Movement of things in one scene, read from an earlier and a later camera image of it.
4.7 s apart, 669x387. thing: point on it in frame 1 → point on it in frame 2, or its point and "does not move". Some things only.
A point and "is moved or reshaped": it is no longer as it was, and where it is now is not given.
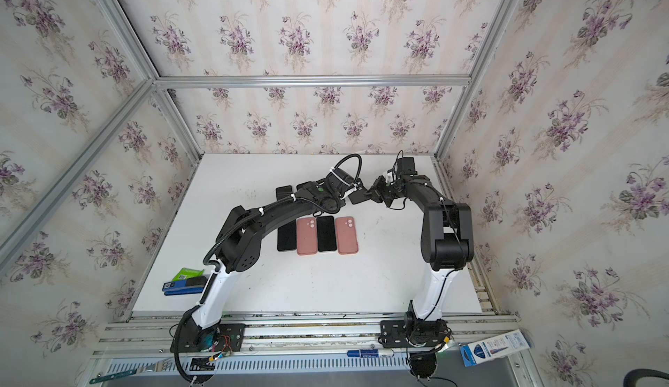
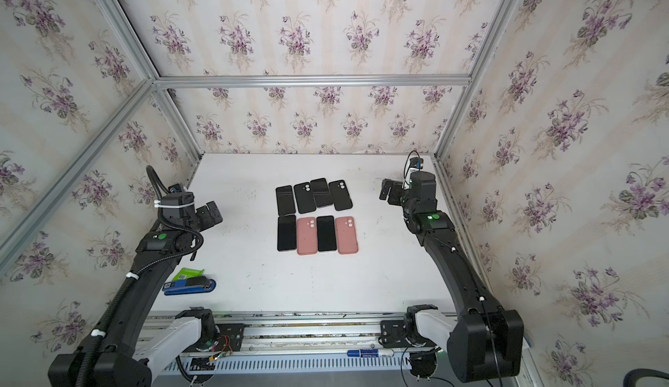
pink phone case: x=307 y=235 does not move
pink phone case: x=347 y=239 does not move
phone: x=326 y=234 does not move
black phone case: x=359 y=196 is moved or reshaped
